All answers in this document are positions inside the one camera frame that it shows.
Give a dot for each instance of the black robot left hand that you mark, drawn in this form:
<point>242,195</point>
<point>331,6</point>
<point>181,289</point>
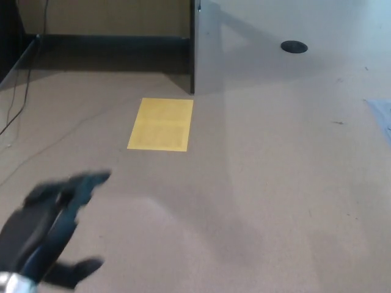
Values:
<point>39,222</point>

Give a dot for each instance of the yellow paper sheet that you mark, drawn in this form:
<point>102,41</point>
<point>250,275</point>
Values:
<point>160,125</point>

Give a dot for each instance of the dark cabinet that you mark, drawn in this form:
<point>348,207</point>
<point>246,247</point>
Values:
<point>9,30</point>

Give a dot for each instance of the grey desk side panel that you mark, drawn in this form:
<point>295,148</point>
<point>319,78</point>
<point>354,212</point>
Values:
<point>209,45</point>

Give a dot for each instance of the black round desk grommet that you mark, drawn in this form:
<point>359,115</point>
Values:
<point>294,47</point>

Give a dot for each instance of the dark wall baseboard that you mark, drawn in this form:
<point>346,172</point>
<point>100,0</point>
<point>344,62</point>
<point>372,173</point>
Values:
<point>116,42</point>

